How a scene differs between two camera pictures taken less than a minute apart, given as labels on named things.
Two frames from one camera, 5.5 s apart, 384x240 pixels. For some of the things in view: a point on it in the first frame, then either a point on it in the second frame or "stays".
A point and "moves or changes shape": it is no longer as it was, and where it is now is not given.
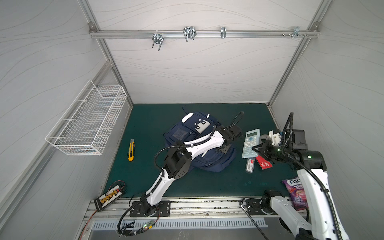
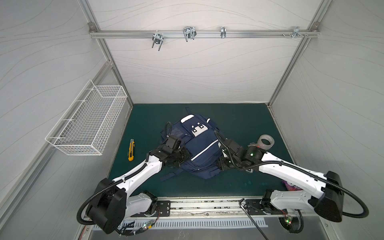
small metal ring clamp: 223,32 stays
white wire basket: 86,127 stays
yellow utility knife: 131,157 stays
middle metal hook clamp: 189,32 stays
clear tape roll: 265,137 stays
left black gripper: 225,150 -> 186,156
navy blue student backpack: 221,158 moves or changes shape
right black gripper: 263,148 -> 226,154
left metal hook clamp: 158,38 stays
